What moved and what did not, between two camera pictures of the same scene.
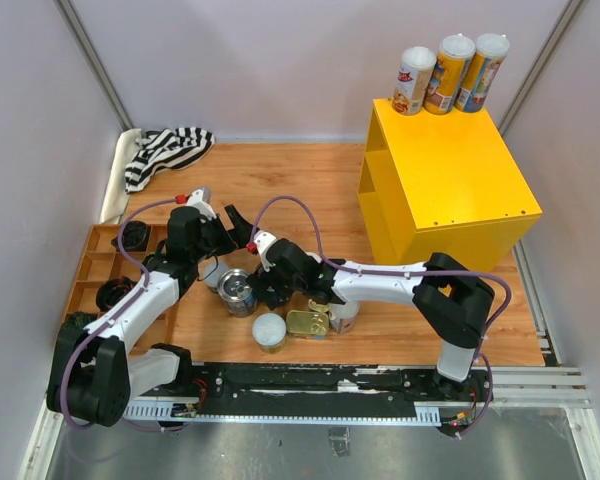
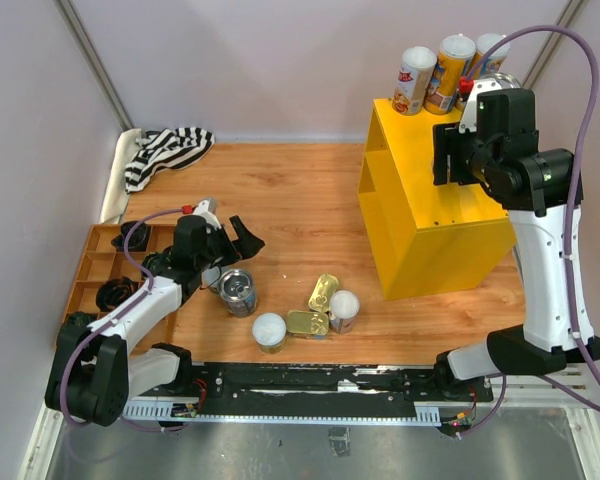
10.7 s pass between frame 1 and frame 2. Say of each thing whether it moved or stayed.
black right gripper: moved
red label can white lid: stayed
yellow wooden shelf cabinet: stayed
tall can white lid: stayed
